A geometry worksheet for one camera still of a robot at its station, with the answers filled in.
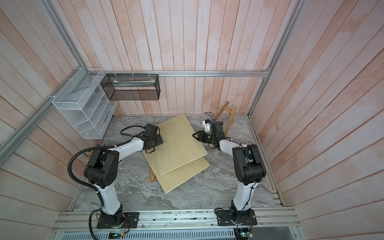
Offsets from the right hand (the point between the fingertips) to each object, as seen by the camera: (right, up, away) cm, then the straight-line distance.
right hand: (193, 134), depth 95 cm
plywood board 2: (-12, -24, -17) cm, 31 cm away
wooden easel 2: (-22, -24, -14) cm, 36 cm away
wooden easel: (+25, +15, -1) cm, 29 cm away
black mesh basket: (-44, +35, +11) cm, 58 cm away
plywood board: (-9, -7, -3) cm, 12 cm away
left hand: (-23, -6, +4) cm, 24 cm away
